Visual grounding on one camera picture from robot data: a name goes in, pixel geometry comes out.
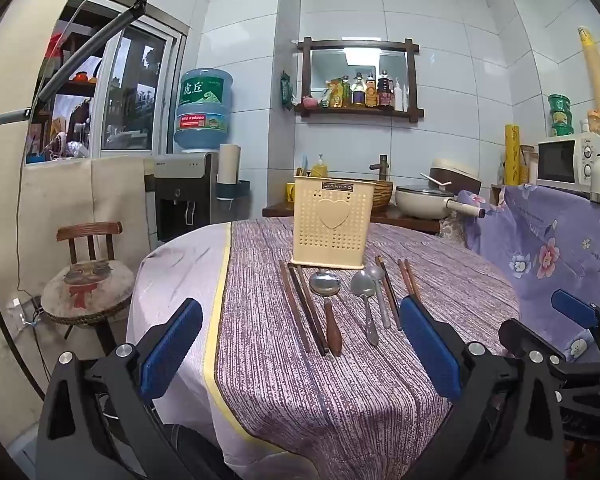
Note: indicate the white table cover yellow trim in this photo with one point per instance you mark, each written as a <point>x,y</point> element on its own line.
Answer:
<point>180,270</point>

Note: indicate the stack of green cups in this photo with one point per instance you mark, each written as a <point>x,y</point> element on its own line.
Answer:
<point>560,115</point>

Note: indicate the small wooden framed box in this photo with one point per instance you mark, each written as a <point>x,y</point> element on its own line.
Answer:
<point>496,195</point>

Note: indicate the beige paisley cloth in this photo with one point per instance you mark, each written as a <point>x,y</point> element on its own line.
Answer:
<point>452,232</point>

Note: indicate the purple floral cloth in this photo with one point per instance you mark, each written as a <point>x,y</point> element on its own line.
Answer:
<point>555,240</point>

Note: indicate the brass faucet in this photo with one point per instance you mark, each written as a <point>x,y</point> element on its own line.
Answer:
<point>381,167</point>

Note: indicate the green hanging packet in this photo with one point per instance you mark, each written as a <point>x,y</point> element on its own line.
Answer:
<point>286,91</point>

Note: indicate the white rice paddle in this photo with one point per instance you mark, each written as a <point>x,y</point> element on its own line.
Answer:
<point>432,179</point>

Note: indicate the brown wooden chopstick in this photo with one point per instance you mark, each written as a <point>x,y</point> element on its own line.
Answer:
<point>414,282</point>
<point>295,307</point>
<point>408,285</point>
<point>385,275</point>
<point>310,295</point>

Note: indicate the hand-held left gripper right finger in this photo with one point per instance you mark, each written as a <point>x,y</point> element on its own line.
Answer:
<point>430,350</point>

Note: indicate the cream plastic utensil holder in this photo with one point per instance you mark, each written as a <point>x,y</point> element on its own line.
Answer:
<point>330,220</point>

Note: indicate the sliding glass window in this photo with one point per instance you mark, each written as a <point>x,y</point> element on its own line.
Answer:
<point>130,85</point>

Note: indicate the water dispenser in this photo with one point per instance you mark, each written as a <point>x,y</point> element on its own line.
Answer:
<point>180,200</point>

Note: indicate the yellow paper roll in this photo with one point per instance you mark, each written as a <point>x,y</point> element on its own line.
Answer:
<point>512,155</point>

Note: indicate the woven wash basin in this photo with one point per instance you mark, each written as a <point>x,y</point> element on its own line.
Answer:
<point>382,195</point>

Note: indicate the white microwave oven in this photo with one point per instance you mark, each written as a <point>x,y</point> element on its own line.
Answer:
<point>560,162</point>

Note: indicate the purple striped tablecloth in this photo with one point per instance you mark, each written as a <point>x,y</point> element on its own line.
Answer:
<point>330,410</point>

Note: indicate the yellow soap pump bottle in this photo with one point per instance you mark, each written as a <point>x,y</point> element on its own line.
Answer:
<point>320,170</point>

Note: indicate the blue water jug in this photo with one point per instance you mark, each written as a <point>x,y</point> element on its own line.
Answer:
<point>202,110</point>

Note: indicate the paper towel roll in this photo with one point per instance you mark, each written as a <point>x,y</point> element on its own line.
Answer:
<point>229,162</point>

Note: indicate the cream pan with lid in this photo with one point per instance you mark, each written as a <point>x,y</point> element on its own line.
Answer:
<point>420,205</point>

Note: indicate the dark wooden counter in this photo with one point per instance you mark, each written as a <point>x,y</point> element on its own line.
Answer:
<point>280,210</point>

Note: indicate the pink bowl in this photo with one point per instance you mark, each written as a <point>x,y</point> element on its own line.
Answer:
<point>309,102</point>

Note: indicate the wooden chair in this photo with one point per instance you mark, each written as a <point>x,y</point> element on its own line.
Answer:
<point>87,230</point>

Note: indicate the row of condiment bottles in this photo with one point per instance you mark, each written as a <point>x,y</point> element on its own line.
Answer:
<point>370,92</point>

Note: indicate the cream brown rice cooker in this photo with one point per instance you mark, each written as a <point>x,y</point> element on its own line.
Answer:
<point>460,170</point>

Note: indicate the wooden framed mirror shelf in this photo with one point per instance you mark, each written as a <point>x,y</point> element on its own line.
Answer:
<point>360,60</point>

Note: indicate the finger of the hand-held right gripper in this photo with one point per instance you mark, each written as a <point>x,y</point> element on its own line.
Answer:
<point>574,307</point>
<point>530,335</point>

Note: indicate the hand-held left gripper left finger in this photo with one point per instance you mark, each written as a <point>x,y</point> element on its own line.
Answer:
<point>172,350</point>

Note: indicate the white power strip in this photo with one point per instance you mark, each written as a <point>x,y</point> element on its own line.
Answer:
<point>17,305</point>

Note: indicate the tall cream paper roll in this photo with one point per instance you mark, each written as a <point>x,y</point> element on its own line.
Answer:
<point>596,75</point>

